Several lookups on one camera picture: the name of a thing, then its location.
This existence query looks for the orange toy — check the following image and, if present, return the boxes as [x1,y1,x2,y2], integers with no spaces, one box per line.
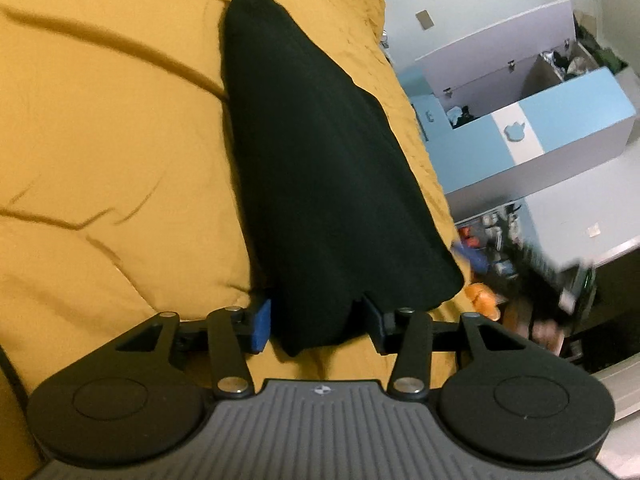
[462,282,502,322]

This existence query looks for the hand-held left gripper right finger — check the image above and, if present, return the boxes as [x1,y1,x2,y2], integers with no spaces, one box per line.
[362,296,533,400]

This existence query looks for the yellow blanket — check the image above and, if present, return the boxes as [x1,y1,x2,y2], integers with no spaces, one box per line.
[0,0,473,396]

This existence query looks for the blue and white toy chest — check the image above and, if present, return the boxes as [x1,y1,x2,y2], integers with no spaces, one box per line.
[411,0,637,206]

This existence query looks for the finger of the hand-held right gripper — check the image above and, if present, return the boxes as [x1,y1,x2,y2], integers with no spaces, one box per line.
[450,240,490,275]

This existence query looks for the pile of dark clothes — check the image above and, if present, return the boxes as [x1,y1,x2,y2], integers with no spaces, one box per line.
[542,10,628,82]

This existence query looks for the black garment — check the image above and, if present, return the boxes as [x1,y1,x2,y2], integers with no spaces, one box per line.
[220,0,463,358]

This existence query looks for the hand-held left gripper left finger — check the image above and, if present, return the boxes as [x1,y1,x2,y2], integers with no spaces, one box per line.
[114,299,272,400]

